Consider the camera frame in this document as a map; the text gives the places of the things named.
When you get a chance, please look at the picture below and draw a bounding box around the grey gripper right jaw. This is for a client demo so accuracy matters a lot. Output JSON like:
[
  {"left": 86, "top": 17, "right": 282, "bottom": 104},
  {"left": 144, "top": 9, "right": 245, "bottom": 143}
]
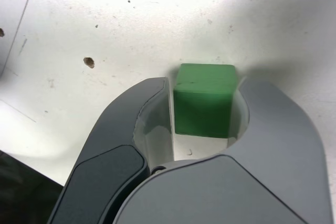
[{"left": 112, "top": 76, "right": 331, "bottom": 224}]

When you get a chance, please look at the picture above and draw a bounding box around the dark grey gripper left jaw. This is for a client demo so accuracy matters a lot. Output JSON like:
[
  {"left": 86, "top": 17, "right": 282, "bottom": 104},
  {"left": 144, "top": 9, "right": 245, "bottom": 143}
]
[{"left": 47, "top": 76, "right": 176, "bottom": 224}]

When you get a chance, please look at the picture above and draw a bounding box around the green cube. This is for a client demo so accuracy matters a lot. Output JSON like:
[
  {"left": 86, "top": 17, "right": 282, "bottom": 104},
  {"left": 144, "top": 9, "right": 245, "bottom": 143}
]
[{"left": 172, "top": 63, "right": 237, "bottom": 138}]

